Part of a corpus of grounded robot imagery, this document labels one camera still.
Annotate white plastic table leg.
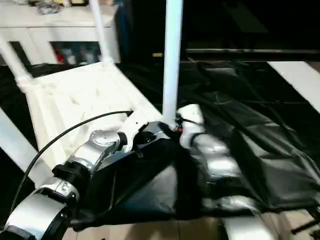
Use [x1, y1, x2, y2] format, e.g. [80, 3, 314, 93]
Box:
[88, 0, 114, 67]
[162, 0, 184, 129]
[0, 107, 54, 189]
[0, 34, 34, 92]

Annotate black mat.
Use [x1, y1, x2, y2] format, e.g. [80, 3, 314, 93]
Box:
[0, 59, 320, 227]

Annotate black box with tan label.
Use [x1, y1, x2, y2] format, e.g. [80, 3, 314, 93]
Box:
[122, 0, 193, 66]

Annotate red bottle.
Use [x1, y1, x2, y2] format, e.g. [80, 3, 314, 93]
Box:
[55, 47, 67, 64]

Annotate white flat board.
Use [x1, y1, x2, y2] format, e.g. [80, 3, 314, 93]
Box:
[267, 61, 320, 115]

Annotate white cabinet with glass doors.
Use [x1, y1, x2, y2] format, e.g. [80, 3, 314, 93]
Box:
[0, 0, 122, 66]

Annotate black floor stand leg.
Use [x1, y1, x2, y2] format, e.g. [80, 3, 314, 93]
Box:
[291, 218, 320, 237]

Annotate dark metal rail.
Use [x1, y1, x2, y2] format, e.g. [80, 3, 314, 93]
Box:
[185, 48, 320, 57]

